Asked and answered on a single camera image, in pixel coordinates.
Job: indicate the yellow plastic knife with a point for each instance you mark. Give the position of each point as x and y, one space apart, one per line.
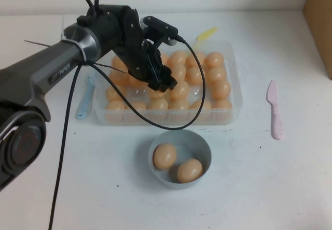
206 34

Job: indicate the brown egg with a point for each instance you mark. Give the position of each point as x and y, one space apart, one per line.
165 156
114 92
214 59
177 57
118 63
222 104
221 89
216 74
136 105
118 77
190 171
179 72
158 104
193 59
178 105
179 90
157 94
136 82
163 58
115 105
195 75

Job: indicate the blue plastic fork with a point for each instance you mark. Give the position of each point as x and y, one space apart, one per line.
84 103

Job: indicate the brown cardboard box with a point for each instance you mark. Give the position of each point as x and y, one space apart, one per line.
321 20

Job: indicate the clear plastic egg box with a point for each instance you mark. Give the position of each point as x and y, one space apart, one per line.
181 118

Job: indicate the grey round bowl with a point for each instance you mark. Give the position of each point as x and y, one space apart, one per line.
199 147

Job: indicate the white zip tie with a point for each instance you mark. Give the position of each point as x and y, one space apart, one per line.
77 49

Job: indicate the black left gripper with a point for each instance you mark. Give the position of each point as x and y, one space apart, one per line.
136 54

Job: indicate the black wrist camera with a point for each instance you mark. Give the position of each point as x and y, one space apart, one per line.
160 26

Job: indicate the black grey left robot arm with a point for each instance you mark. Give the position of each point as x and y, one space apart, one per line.
52 59

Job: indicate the pink plastic knife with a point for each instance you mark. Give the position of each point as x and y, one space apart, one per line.
275 111

